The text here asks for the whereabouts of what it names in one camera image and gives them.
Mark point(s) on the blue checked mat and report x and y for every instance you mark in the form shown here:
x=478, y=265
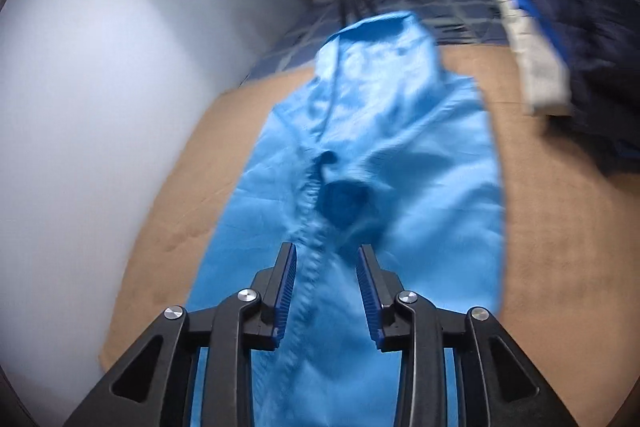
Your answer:
x=450, y=17

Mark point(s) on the white and blue object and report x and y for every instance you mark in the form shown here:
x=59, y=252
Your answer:
x=540, y=77

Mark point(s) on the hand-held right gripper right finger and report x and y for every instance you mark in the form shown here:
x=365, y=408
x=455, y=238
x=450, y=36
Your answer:
x=370, y=302

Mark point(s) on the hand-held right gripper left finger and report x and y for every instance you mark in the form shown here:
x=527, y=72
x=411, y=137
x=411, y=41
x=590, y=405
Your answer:
x=285, y=297

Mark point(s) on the light blue jacket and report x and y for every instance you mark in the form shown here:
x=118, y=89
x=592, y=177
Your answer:
x=400, y=157

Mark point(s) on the stack of dark folded clothes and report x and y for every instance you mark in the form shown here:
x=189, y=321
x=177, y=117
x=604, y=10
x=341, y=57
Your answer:
x=600, y=57

